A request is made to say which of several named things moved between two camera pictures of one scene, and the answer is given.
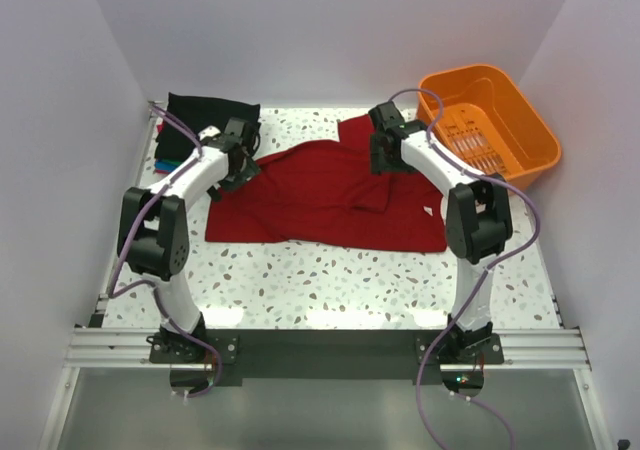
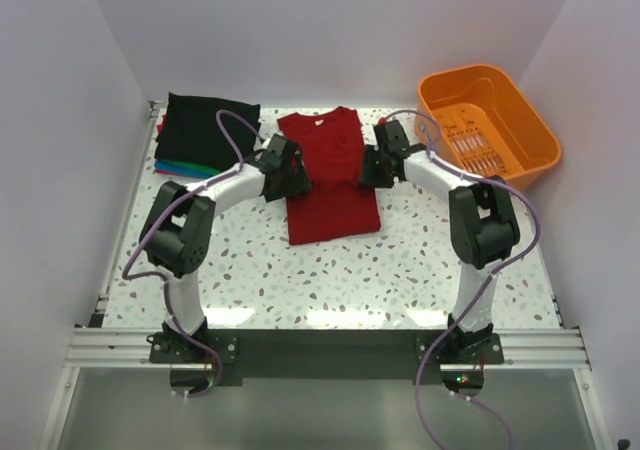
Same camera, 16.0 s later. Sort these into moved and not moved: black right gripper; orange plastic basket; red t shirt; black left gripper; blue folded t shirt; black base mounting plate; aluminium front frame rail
Moved: red t shirt; black left gripper; black right gripper
Not moved: aluminium front frame rail; orange plastic basket; black base mounting plate; blue folded t shirt
